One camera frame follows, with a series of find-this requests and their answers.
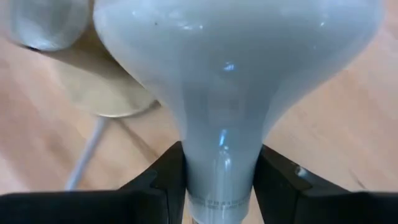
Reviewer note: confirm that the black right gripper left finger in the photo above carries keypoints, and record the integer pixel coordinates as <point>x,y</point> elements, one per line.
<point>93,208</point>

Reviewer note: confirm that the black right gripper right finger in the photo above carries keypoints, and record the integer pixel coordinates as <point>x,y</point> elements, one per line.
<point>311,205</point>

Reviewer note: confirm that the white flood lightbulb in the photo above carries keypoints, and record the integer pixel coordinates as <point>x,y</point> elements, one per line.
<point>230,77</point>

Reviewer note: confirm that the metal lamp socket base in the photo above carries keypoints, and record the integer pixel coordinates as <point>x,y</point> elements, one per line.
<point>102,87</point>

